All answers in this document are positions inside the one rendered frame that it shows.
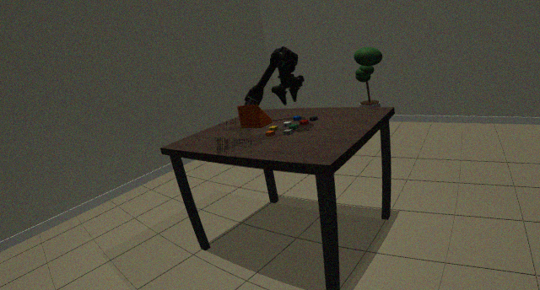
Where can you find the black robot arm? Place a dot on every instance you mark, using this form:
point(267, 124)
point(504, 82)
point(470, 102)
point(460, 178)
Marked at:
point(286, 64)

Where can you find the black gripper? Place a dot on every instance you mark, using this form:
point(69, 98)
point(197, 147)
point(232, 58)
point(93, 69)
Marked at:
point(280, 90)

